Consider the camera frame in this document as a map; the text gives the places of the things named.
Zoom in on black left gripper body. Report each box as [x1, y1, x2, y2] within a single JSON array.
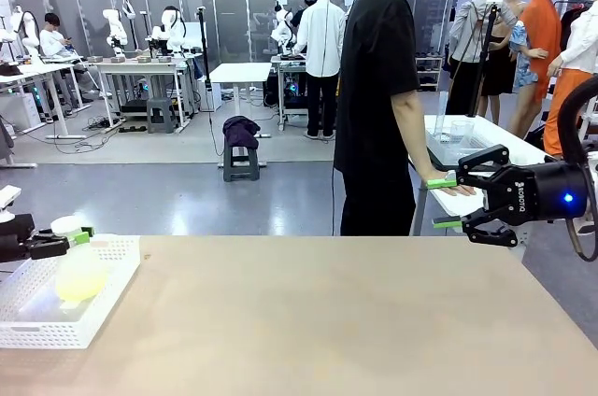
[[0, 212, 38, 263]]

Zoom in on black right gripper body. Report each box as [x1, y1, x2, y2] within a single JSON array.
[[483, 159, 591, 229]]

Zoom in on white basket with handle cutout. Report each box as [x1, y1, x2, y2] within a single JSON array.
[[425, 131, 499, 162]]

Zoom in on translucent plastic Erlenmeyer flask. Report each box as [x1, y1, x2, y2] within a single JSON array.
[[52, 231, 111, 311]]

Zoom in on person's right forearm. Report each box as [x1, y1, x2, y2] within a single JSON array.
[[391, 87, 452, 181]]

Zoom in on person's right hand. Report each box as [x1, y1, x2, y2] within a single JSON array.
[[426, 173, 478, 198]]

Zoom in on white side table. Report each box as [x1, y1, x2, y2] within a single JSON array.
[[407, 114, 562, 239]]

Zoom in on mannequin in black dress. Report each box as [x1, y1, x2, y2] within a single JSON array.
[[479, 0, 523, 99]]

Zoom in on white shoe rack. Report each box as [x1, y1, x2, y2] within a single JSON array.
[[414, 53, 446, 93]]

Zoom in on mannequin in blue patterned shirt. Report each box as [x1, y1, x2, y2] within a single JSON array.
[[509, 20, 549, 90]]

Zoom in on black tripod with phone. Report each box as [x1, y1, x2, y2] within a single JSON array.
[[465, 0, 507, 119]]

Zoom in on mannequin in gray jacket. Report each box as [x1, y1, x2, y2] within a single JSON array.
[[442, 0, 502, 117]]

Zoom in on person in black T-shirt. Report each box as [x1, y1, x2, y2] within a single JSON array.
[[333, 0, 446, 237]]

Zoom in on mannequin in orange outfit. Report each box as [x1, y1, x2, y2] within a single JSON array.
[[507, 0, 569, 136]]

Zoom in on mannequin white jacket orange pants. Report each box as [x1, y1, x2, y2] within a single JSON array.
[[543, 7, 598, 157]]

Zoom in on gray plastic step stool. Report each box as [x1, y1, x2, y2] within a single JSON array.
[[145, 97, 181, 135]]

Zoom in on long white office desk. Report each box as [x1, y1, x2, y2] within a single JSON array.
[[0, 61, 91, 141]]

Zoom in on clothes rack with dark garments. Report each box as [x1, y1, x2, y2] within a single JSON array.
[[554, 0, 591, 54]]

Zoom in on white desk with robots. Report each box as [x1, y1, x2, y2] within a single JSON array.
[[85, 55, 192, 129]]

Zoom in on seated person in white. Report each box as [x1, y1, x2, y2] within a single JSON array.
[[38, 11, 95, 104]]

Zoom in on gray stool under clothes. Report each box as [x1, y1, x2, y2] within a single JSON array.
[[222, 136, 261, 183]]

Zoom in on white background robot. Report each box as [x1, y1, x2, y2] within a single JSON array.
[[101, 7, 131, 61], [7, 5, 44, 66], [149, 5, 187, 57]]

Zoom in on standing person in white shirt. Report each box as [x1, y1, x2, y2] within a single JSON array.
[[295, 0, 348, 141]]

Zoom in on workbench with computer underneath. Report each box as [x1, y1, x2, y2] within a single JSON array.
[[270, 54, 310, 132]]

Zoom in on dark purple clothes pile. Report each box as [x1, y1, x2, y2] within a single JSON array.
[[222, 115, 262, 151]]

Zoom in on standing person with dark cap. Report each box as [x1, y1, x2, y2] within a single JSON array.
[[289, 0, 320, 45]]

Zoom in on white robot beside standing people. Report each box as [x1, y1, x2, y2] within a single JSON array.
[[272, 5, 296, 59]]

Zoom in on small white background table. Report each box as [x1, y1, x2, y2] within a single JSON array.
[[208, 62, 274, 113]]

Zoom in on white basket without handle cutout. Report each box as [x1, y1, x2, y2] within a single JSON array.
[[0, 233, 143, 350]]

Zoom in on black camera pole stand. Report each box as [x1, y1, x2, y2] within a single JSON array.
[[195, 6, 214, 113]]

